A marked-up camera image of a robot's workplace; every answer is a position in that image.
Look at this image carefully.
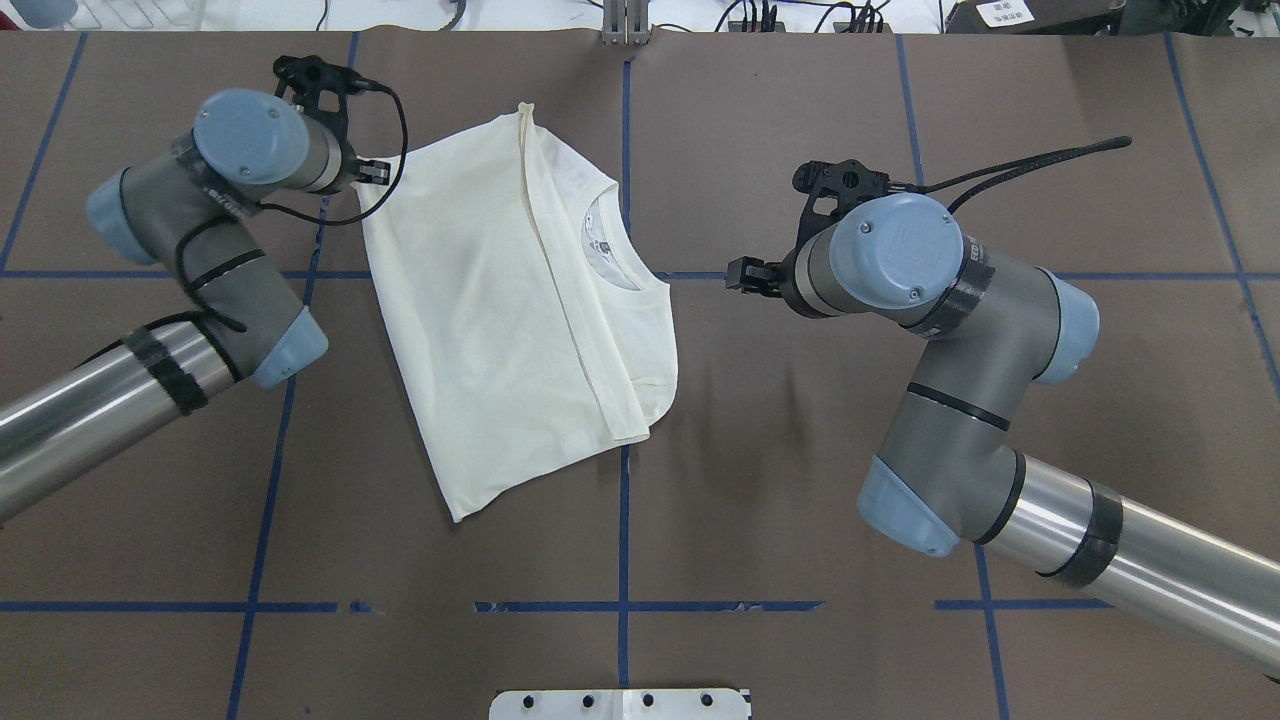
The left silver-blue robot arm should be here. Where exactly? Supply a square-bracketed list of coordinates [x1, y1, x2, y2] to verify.
[1, 88, 396, 520]

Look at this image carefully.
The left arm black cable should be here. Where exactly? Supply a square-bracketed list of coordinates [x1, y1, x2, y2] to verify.
[175, 82, 410, 336]

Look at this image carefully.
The cream long-sleeve cat shirt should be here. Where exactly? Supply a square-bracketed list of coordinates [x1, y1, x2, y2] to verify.
[358, 102, 678, 521]

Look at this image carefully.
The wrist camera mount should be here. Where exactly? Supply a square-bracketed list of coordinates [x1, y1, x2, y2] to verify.
[791, 159, 891, 249]
[271, 55, 388, 140]

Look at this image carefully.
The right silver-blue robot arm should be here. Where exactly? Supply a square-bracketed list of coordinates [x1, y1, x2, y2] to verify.
[724, 193, 1279, 680]

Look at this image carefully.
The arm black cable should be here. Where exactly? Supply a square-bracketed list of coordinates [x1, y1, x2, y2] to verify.
[890, 136, 1133, 215]
[175, 82, 410, 336]

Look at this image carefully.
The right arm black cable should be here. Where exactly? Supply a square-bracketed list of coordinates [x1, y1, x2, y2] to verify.
[890, 136, 1133, 215]

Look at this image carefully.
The aluminium frame post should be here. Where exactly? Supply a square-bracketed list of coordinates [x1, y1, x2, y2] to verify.
[598, 0, 652, 46]

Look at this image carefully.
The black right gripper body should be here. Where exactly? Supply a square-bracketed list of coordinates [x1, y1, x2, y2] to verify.
[768, 263, 806, 306]

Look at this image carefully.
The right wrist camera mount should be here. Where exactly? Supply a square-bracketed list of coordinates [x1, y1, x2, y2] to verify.
[791, 159, 891, 249]

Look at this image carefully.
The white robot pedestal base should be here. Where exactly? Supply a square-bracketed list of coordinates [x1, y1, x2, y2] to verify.
[488, 687, 754, 719]

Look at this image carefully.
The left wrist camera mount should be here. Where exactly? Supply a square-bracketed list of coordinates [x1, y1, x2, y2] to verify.
[271, 55, 388, 140]

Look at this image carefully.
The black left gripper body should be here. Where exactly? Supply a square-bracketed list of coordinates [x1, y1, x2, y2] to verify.
[335, 150, 364, 193]

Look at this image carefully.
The floor cable bundle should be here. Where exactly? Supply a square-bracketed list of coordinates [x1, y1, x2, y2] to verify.
[716, 0, 896, 35]

